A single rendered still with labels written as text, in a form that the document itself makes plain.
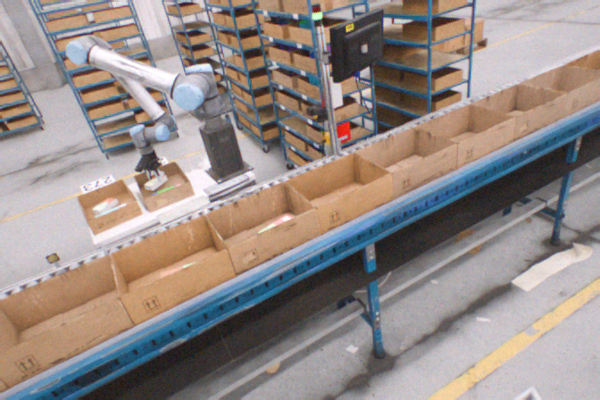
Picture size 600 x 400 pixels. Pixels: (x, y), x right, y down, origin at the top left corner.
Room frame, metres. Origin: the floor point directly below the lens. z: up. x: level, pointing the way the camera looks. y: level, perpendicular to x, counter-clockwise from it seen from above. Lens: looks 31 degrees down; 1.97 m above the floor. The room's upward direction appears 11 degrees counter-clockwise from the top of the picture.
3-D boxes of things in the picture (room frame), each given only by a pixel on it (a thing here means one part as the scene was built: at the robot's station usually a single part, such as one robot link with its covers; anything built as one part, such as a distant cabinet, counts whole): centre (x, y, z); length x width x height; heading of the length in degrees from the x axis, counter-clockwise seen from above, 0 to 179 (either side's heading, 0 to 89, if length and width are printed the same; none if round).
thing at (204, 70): (2.45, 0.48, 1.37); 0.17 x 0.15 x 0.18; 167
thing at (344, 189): (1.58, -0.15, 0.96); 0.39 x 0.29 x 0.17; 114
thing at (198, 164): (2.36, 0.87, 0.74); 1.00 x 0.58 x 0.03; 117
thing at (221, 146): (2.46, 0.48, 0.91); 0.26 x 0.26 x 0.33; 27
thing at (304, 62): (3.16, -0.33, 1.19); 0.40 x 0.30 x 0.10; 24
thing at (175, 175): (2.32, 0.88, 0.80); 0.38 x 0.28 x 0.10; 25
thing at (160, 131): (2.38, 0.81, 1.13); 0.12 x 0.12 x 0.09; 77
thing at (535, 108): (2.06, -1.23, 0.96); 0.39 x 0.29 x 0.17; 113
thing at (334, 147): (2.42, -0.25, 1.11); 0.12 x 0.05 x 0.88; 114
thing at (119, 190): (2.19, 1.18, 0.80); 0.38 x 0.28 x 0.10; 29
